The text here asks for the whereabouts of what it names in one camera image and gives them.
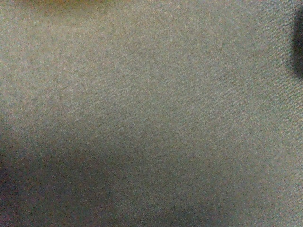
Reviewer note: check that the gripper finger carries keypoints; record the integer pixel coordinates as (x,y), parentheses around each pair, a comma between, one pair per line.
(296,59)

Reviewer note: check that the black tablecloth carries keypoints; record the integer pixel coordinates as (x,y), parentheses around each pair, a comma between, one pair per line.
(149,113)

